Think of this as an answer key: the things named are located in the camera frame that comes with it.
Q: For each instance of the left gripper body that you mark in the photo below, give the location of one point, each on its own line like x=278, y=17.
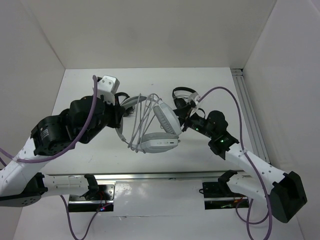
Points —
x=108, y=118

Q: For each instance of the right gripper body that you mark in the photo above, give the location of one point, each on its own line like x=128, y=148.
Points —
x=197, y=123

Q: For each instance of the white grey headphones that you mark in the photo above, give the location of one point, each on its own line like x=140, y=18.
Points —
x=155, y=126

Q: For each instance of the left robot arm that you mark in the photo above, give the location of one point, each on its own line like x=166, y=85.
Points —
x=21, y=181

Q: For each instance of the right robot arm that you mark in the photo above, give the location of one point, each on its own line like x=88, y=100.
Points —
x=285, y=191

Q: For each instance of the black headphones right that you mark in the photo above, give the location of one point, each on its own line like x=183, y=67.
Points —
x=180, y=96

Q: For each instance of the black headphones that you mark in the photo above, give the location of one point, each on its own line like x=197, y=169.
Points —
x=180, y=96
x=122, y=97

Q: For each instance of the black headphones left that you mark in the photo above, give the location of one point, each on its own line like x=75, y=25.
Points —
x=122, y=97

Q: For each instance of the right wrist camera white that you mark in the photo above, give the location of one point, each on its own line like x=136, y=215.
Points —
x=193, y=100

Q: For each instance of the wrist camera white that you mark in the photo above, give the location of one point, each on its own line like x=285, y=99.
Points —
x=193, y=100
x=107, y=87

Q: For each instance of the aluminium rail right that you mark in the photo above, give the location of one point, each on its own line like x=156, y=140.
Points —
x=250, y=119

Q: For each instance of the aluminium rail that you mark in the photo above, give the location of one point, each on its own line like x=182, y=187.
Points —
x=250, y=119
x=154, y=176

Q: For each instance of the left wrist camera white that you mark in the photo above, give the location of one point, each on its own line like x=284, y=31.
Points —
x=107, y=87

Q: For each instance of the aluminium rail front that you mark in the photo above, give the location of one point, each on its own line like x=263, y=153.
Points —
x=154, y=176

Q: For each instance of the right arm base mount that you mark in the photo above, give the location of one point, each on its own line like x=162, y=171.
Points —
x=215, y=199

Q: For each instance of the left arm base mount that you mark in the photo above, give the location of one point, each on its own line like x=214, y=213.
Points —
x=102, y=201

